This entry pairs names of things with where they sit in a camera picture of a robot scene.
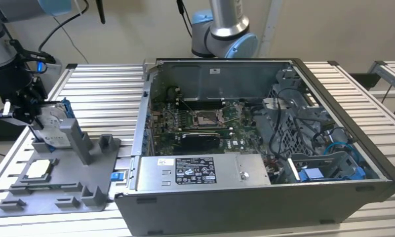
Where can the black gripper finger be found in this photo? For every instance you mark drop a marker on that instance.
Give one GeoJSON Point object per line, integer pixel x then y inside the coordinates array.
{"type": "Point", "coordinates": [37, 118]}

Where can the black box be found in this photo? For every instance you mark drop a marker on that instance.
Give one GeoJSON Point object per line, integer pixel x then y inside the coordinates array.
{"type": "Point", "coordinates": [365, 80]}

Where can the grey perforated drive cage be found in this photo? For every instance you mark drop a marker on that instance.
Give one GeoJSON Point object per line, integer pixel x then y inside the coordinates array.
{"type": "Point", "coordinates": [290, 133]}

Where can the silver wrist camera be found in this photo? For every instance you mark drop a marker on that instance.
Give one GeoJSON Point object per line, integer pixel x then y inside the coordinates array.
{"type": "Point", "coordinates": [15, 119]}

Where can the black graphics card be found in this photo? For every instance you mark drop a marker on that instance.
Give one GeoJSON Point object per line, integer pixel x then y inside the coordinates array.
{"type": "Point", "coordinates": [201, 140]}

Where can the black antenna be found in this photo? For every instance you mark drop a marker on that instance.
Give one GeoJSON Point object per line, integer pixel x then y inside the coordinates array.
{"type": "Point", "coordinates": [101, 12]}

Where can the silver CPU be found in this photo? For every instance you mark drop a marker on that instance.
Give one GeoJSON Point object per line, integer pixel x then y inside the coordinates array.
{"type": "Point", "coordinates": [39, 168]}

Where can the grey metal disk bay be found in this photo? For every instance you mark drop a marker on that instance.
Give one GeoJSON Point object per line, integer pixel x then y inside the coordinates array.
{"type": "Point", "coordinates": [333, 158]}

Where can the grey parts rack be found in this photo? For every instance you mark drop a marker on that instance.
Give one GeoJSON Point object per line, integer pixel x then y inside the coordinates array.
{"type": "Point", "coordinates": [69, 177]}

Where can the black case label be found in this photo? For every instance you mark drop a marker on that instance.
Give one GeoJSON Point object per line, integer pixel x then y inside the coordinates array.
{"type": "Point", "coordinates": [214, 71]}

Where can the green motherboard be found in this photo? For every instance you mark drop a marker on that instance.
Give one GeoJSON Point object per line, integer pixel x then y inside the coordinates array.
{"type": "Point", "coordinates": [241, 138]}

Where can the black stand with base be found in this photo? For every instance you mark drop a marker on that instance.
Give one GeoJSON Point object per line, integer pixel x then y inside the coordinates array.
{"type": "Point", "coordinates": [1, 128]}

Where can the silver power supply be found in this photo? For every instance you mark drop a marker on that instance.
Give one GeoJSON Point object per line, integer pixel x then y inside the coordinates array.
{"type": "Point", "coordinates": [151, 172]}

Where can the blue carrier in bay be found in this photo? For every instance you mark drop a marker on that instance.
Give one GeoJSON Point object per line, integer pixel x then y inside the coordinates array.
{"type": "Point", "coordinates": [312, 174]}

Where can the hard disk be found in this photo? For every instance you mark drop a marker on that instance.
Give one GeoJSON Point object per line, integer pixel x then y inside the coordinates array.
{"type": "Point", "coordinates": [58, 138]}

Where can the black open PC case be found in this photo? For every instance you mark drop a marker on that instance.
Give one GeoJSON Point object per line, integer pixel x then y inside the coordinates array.
{"type": "Point", "coordinates": [250, 209]}

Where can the blue case latch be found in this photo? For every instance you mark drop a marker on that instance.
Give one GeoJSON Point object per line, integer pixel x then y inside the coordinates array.
{"type": "Point", "coordinates": [117, 177]}

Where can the black RAM slot bank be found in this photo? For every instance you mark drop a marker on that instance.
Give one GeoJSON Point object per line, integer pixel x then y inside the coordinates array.
{"type": "Point", "coordinates": [201, 104]}

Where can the CPU socket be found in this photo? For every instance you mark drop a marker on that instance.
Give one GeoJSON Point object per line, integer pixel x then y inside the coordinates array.
{"type": "Point", "coordinates": [206, 119]}

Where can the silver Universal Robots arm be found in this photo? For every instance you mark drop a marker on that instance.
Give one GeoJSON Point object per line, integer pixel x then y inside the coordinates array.
{"type": "Point", "coordinates": [230, 19]}

